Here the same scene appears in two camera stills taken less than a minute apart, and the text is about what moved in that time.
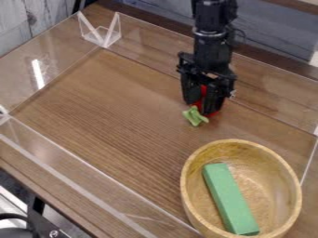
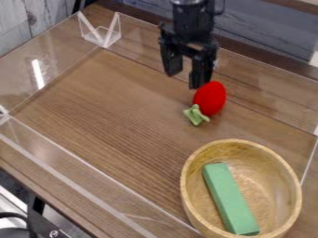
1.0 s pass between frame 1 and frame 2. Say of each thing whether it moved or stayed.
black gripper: moved
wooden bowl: stayed
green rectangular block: stayed
